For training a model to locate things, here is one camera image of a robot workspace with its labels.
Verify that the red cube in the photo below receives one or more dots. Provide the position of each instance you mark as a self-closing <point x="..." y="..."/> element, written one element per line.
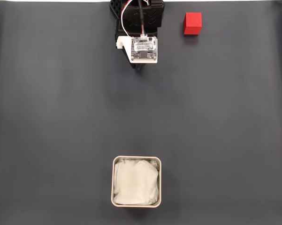
<point x="192" y="23"/>

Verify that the square metal box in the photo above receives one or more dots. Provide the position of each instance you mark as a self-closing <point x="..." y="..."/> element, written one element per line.
<point x="112" y="182"/>

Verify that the dark grey table mat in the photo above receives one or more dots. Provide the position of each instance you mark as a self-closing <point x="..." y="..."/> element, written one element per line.
<point x="61" y="117"/>

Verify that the white crumpled cloth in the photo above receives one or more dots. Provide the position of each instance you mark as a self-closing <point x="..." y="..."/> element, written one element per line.
<point x="136" y="182"/>

